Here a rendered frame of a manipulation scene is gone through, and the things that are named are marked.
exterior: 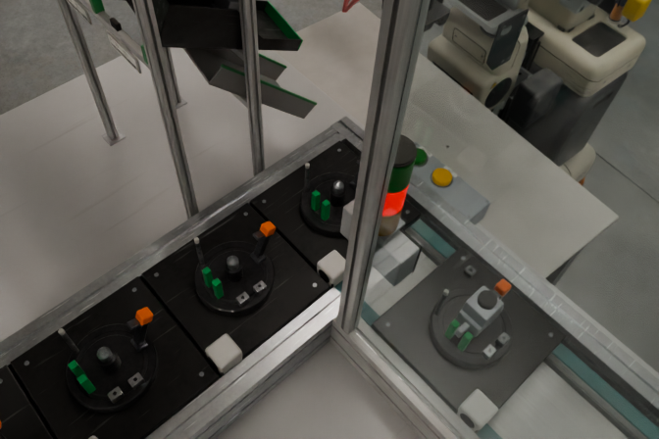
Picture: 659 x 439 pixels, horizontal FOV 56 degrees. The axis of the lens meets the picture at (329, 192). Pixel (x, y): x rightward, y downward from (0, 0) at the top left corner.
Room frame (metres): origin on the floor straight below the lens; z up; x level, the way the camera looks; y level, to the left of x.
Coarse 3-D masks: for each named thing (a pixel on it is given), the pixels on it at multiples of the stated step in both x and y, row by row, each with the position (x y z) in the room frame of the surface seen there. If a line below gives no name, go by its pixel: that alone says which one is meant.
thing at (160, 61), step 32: (64, 0) 0.88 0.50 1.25; (256, 32) 0.79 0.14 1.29; (160, 64) 0.67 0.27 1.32; (256, 64) 0.79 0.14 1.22; (96, 96) 0.88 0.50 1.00; (160, 96) 0.66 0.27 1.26; (256, 96) 0.79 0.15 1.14; (256, 128) 0.78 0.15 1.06; (256, 160) 0.78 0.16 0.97; (192, 192) 0.66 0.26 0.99
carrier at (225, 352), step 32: (224, 224) 0.61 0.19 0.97; (256, 224) 0.62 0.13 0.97; (192, 256) 0.54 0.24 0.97; (224, 256) 0.54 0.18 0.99; (288, 256) 0.56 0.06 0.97; (160, 288) 0.47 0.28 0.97; (192, 288) 0.48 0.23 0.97; (224, 288) 0.47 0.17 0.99; (256, 288) 0.47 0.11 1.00; (288, 288) 0.49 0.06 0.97; (320, 288) 0.50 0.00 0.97; (192, 320) 0.42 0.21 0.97; (224, 320) 0.42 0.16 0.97; (256, 320) 0.43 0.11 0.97; (288, 320) 0.43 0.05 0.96; (224, 352) 0.36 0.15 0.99
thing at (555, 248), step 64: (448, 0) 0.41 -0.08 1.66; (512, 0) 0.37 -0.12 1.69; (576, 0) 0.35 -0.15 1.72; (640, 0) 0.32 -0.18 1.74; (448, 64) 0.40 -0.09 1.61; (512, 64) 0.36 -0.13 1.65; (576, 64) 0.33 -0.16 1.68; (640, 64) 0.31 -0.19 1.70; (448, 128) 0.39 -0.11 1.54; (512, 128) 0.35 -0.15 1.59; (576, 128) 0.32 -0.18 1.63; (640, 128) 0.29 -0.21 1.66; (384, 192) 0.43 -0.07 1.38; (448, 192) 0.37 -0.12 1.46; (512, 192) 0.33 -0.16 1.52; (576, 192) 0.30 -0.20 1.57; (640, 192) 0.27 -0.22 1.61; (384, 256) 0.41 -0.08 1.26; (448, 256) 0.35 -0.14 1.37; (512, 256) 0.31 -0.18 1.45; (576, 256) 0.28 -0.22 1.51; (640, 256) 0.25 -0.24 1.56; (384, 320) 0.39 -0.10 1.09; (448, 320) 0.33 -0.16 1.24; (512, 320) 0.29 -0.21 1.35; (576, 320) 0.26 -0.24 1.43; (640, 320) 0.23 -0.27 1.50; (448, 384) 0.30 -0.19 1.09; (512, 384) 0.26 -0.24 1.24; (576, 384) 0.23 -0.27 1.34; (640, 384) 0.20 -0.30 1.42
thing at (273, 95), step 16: (192, 48) 0.87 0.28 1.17; (208, 64) 0.84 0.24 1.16; (224, 64) 0.89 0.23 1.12; (240, 64) 0.94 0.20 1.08; (272, 64) 0.98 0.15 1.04; (208, 80) 0.77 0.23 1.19; (224, 80) 0.78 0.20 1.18; (240, 80) 0.80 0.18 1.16; (272, 80) 0.97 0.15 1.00; (272, 96) 0.84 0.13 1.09; (288, 96) 0.86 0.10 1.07; (288, 112) 0.86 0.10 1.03; (304, 112) 0.88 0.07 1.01
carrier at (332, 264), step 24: (336, 144) 0.83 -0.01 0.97; (312, 168) 0.77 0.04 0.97; (336, 168) 0.77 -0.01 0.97; (264, 192) 0.70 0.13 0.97; (288, 192) 0.70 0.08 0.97; (312, 192) 0.66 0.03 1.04; (336, 192) 0.67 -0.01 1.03; (264, 216) 0.64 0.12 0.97; (288, 216) 0.65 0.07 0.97; (312, 216) 0.64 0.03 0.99; (336, 216) 0.64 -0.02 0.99; (288, 240) 0.59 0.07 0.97; (312, 240) 0.60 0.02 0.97; (336, 240) 0.60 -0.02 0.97; (312, 264) 0.55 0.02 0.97; (336, 264) 0.54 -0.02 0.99
